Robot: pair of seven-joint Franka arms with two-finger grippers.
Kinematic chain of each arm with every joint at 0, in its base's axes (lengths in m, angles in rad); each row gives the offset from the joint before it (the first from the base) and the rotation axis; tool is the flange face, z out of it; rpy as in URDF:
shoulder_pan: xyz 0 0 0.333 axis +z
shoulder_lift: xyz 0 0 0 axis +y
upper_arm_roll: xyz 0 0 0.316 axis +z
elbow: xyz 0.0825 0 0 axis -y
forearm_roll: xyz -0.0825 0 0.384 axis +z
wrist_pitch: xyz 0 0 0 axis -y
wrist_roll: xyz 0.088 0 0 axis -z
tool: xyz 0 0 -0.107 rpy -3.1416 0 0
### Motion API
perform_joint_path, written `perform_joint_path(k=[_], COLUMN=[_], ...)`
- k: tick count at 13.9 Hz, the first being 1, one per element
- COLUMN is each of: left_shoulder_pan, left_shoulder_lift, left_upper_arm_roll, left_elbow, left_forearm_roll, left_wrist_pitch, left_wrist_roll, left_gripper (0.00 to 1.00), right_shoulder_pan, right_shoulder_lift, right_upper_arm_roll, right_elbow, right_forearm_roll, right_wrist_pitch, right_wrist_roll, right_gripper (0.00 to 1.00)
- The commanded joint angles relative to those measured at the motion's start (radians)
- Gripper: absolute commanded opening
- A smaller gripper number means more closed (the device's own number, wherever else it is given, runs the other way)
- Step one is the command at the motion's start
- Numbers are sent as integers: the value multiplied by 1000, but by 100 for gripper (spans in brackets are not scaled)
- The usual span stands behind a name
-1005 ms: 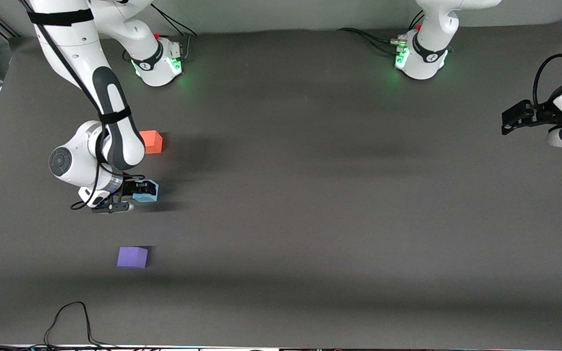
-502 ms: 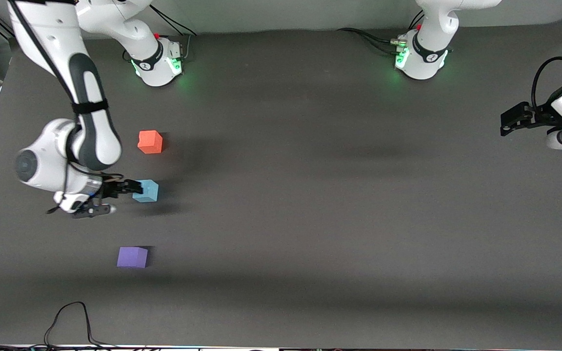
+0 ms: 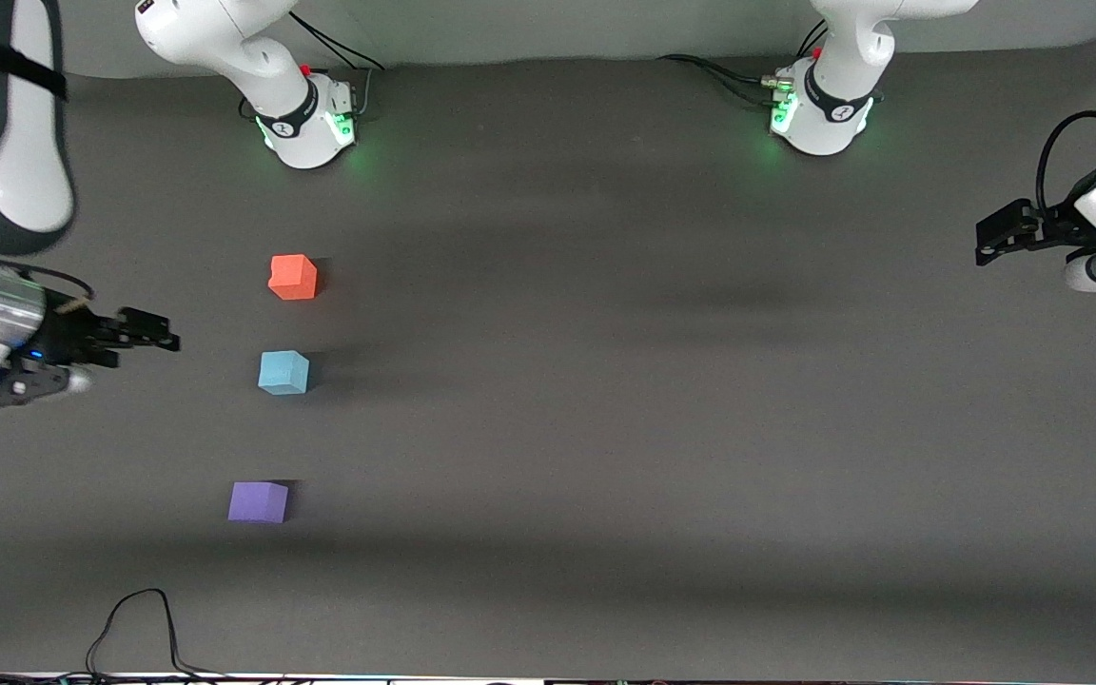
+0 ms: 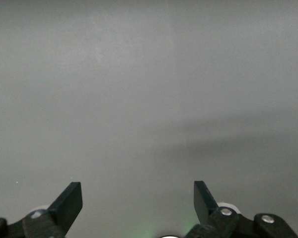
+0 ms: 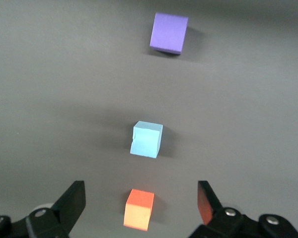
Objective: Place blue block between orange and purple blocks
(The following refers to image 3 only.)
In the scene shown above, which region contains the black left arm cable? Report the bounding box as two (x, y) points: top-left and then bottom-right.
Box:
(1035, 110), (1096, 215)

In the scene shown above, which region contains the dark grey table mat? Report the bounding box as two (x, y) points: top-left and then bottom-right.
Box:
(0, 38), (1096, 680)

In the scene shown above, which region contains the thin loose black cable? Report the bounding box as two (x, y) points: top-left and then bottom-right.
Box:
(85, 588), (230, 682)

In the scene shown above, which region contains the orange foam block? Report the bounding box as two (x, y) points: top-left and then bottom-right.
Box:
(268, 254), (319, 302)

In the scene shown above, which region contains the light blue foam block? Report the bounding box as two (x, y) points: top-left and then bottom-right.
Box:
(257, 350), (310, 397)

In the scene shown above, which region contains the black base cable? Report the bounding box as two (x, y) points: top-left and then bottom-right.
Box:
(289, 11), (386, 117)
(657, 19), (832, 108)

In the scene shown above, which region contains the purple foam block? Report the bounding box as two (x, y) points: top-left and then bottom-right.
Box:
(227, 481), (290, 525)

